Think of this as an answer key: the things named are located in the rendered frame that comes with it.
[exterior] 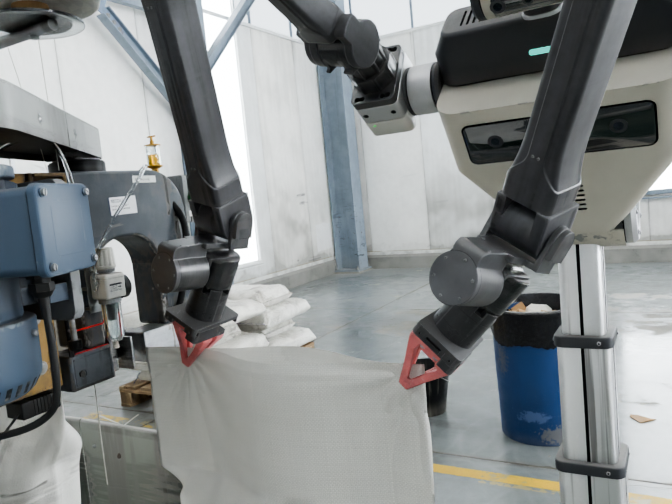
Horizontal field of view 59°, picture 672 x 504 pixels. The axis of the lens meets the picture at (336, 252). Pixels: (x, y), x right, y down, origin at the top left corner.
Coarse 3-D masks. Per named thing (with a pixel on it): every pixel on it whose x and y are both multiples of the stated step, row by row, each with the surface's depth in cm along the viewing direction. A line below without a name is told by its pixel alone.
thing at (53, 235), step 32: (0, 192) 57; (32, 192) 56; (64, 192) 61; (0, 224) 57; (32, 224) 57; (64, 224) 61; (0, 256) 57; (32, 256) 57; (64, 256) 60; (96, 256) 66; (32, 288) 61
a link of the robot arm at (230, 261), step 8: (216, 248) 87; (224, 248) 88; (208, 256) 85; (216, 256) 86; (224, 256) 87; (232, 256) 88; (240, 256) 90; (216, 264) 86; (224, 264) 86; (232, 264) 87; (216, 272) 87; (224, 272) 87; (232, 272) 88; (208, 280) 87; (216, 280) 87; (224, 280) 88; (232, 280) 89; (208, 288) 89; (216, 288) 88; (224, 288) 88
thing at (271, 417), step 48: (192, 384) 96; (240, 384) 86; (288, 384) 80; (336, 384) 78; (384, 384) 77; (192, 432) 97; (240, 432) 88; (288, 432) 81; (336, 432) 79; (384, 432) 77; (192, 480) 95; (240, 480) 90; (288, 480) 82; (336, 480) 80; (384, 480) 78; (432, 480) 75
